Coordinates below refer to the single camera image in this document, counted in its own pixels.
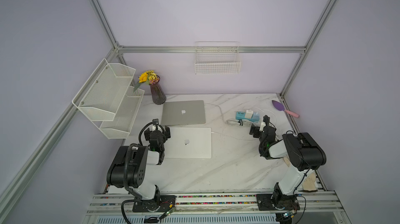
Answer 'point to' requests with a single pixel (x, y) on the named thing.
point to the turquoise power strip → (241, 115)
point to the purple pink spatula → (279, 107)
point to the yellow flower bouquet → (149, 76)
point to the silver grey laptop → (183, 112)
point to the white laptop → (190, 142)
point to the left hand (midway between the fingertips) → (157, 128)
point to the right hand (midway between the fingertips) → (260, 126)
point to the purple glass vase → (158, 94)
